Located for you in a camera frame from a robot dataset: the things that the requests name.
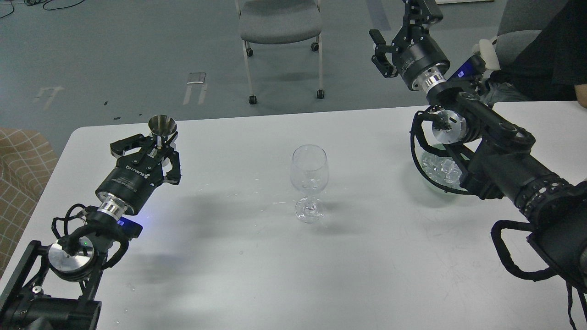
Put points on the person forearm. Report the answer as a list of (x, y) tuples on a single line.
[(581, 94)]

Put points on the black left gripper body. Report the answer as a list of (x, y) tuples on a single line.
[(133, 180)]

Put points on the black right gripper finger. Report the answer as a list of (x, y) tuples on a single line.
[(385, 56), (418, 16)]

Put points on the beige checkered chair cushion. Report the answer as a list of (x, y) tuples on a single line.
[(27, 160)]

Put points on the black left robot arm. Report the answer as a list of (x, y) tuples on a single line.
[(54, 287)]

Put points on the grey white armchair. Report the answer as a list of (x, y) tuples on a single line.
[(521, 22)]

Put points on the clear wine glass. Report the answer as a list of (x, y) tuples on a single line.
[(309, 174)]

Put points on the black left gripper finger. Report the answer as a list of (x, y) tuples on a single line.
[(148, 143), (168, 152)]

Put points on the silver floor plate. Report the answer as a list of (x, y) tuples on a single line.
[(196, 78)]

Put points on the person black shirt torso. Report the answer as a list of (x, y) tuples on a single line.
[(549, 67)]

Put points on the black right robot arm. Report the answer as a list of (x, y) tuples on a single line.
[(494, 155)]

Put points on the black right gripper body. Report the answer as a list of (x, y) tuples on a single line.
[(420, 62)]

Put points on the grey office chair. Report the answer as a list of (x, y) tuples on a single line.
[(280, 22)]

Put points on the steel double jigger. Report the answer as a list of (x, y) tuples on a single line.
[(162, 128)]

